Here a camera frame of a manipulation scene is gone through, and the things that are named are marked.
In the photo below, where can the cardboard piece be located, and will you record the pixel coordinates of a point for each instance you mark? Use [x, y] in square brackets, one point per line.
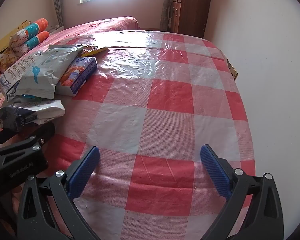
[232, 69]

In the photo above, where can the brown wooden cabinet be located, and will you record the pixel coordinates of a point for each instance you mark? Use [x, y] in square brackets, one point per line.
[190, 10]

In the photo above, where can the hanging patterned cloth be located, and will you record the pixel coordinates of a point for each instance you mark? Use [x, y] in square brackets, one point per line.
[165, 12]

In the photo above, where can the striped curtain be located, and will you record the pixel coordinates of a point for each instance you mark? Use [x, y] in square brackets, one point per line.
[58, 2]

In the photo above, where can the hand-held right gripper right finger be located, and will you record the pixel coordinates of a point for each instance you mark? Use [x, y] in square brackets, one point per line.
[216, 172]

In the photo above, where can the blue orange tissue packet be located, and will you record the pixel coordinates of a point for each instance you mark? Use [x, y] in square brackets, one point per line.
[77, 75]

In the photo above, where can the yellow snack wrapper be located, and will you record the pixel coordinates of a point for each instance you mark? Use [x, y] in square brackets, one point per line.
[90, 51]

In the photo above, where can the red bed cover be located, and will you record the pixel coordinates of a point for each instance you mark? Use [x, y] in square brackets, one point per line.
[102, 25]

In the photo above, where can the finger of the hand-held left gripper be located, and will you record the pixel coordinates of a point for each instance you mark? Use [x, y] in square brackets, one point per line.
[43, 131]
[0, 140]

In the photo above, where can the red white checked tablecloth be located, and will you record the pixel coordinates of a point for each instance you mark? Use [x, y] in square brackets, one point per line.
[165, 105]

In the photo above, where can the white blue plastic bag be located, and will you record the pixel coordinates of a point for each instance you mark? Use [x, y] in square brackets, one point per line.
[40, 110]

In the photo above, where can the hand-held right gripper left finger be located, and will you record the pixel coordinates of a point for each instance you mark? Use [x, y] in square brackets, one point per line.
[83, 172]

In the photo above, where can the white foil pouch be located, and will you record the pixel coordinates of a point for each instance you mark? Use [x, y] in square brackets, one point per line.
[45, 70]

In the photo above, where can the yellow floral pillow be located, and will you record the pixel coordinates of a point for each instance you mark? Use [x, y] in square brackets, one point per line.
[5, 56]

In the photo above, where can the grey flat packet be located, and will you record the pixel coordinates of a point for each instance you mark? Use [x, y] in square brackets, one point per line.
[61, 46]

